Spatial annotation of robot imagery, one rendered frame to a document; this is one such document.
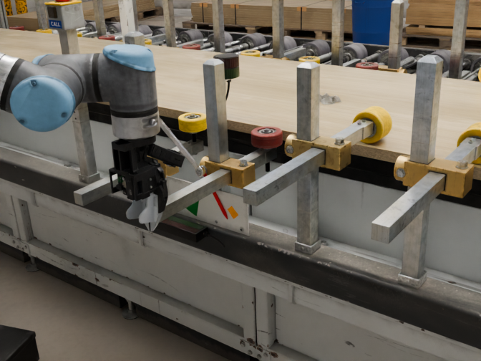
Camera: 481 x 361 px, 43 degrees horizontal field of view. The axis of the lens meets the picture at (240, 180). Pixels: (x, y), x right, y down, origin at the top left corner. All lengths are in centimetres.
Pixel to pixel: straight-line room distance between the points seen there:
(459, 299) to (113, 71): 79
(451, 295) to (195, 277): 103
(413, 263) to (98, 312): 153
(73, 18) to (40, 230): 123
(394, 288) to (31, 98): 78
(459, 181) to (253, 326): 100
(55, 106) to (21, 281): 188
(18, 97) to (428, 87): 69
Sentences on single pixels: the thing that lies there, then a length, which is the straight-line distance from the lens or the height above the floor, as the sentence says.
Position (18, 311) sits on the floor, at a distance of 263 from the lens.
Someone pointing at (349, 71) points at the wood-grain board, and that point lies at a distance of 218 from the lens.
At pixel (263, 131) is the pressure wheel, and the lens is 154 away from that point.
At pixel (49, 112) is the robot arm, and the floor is 113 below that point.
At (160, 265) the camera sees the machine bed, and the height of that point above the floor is 29.
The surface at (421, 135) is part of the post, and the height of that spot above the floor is 103.
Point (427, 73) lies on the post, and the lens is 113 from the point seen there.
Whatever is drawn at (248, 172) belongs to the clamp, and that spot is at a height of 86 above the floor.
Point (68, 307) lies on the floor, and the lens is 258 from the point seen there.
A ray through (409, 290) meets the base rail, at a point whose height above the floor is 70.
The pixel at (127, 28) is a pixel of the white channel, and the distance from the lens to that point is 299.
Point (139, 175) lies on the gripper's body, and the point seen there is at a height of 96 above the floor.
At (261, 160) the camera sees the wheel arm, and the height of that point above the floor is 85.
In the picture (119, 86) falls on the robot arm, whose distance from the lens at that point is 112.
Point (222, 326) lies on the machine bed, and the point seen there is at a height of 17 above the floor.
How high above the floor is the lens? 140
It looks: 23 degrees down
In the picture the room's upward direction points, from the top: 3 degrees counter-clockwise
